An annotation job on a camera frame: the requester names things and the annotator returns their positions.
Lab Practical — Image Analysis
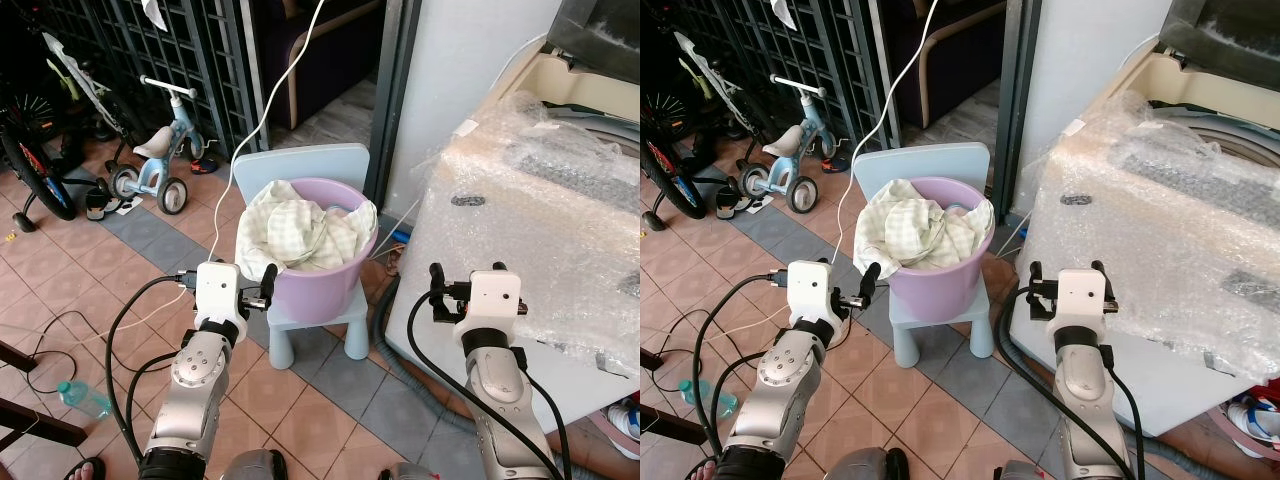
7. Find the dark wooden furniture frame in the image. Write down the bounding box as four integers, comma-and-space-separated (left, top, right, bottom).
0, 339, 90, 449
640, 398, 707, 447

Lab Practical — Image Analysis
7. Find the light blue child chair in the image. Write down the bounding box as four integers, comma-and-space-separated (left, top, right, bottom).
852, 142, 997, 370
231, 143, 374, 370

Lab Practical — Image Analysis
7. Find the black bicycle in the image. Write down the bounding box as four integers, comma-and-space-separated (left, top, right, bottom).
640, 28, 743, 223
0, 28, 133, 233

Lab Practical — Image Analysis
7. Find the grey corrugated drain hose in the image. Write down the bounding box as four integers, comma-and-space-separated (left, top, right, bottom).
368, 274, 483, 423
990, 282, 1063, 403

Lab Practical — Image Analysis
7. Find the light blue child tricycle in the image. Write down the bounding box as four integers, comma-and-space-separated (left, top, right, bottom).
738, 74, 853, 217
108, 74, 219, 217

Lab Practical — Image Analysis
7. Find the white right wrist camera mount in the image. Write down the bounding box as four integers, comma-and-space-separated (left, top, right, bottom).
1054, 268, 1112, 337
466, 268, 524, 337

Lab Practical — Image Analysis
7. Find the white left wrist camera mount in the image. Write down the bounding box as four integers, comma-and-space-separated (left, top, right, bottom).
787, 259, 845, 329
194, 261, 250, 335

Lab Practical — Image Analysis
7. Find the dark grey door frame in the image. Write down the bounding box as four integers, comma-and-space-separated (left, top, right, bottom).
990, 0, 1043, 223
361, 0, 423, 213

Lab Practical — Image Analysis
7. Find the green plastic bottle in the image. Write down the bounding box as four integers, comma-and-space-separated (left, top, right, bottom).
56, 379, 114, 420
679, 379, 740, 420

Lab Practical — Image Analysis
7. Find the grey left robot leg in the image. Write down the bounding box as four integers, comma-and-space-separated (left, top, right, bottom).
828, 447, 909, 480
224, 449, 288, 480

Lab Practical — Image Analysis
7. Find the white sneaker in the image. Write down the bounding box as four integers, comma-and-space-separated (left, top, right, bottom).
1227, 394, 1280, 462
604, 399, 641, 464

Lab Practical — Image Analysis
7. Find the dark metal grille gate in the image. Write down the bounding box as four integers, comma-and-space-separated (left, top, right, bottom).
650, 0, 903, 153
28, 0, 267, 153

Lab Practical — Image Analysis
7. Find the dark armchair with wooden frame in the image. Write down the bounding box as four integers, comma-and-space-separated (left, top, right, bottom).
880, 0, 1008, 131
248, 0, 387, 133

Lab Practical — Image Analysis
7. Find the thin black floor cable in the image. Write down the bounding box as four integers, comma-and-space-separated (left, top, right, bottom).
0, 308, 113, 397
640, 306, 736, 391

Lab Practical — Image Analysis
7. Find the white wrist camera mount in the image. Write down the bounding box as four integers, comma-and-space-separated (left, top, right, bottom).
194, 261, 250, 335
787, 259, 845, 329
1054, 268, 1112, 337
466, 268, 524, 337

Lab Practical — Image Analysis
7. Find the purple plastic basin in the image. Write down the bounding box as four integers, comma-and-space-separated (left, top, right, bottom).
234, 177, 380, 324
855, 177, 997, 324

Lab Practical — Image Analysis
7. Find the clear bubble wrap sheet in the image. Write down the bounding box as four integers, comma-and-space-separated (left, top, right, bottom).
414, 88, 641, 379
1028, 88, 1280, 383

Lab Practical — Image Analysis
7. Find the white green checked cloth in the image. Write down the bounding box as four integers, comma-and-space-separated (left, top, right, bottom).
855, 180, 995, 272
237, 180, 378, 272

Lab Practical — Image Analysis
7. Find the thin white cable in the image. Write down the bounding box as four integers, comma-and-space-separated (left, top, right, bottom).
212, 0, 329, 253
846, 0, 941, 253

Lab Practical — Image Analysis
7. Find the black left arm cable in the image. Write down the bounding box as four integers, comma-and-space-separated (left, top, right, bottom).
103, 270, 201, 463
693, 270, 793, 459

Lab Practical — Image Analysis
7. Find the white washing machine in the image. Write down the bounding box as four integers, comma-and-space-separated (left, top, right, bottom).
384, 0, 641, 437
1004, 0, 1280, 439

